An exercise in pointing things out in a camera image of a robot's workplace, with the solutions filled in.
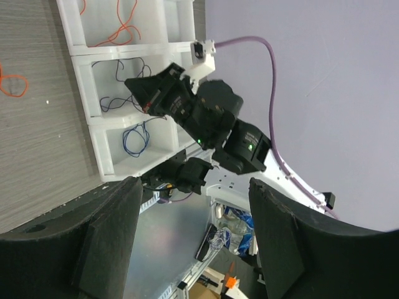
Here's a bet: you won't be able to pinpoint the blue wire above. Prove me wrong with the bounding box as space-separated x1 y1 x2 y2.
122 121 151 158

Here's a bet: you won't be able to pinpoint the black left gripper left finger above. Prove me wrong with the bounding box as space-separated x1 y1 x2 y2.
1 177 143 298

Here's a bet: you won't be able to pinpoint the blue white plastic bags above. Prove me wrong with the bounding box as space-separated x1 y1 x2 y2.
205 204 254 257

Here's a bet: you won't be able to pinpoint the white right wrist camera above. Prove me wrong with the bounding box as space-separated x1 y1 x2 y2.
182 40 216 83

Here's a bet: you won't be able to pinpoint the white compartment tray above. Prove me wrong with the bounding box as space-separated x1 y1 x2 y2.
57 1 200 182

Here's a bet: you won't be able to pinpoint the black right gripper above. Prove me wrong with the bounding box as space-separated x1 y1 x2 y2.
124 62 200 118

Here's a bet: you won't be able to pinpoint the purple robot cable right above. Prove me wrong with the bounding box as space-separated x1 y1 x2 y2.
214 36 340 220

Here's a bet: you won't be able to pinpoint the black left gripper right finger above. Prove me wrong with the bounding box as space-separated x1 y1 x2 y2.
249 178 398 298

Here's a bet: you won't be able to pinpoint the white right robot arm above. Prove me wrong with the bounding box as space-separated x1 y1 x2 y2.
124 63 333 215

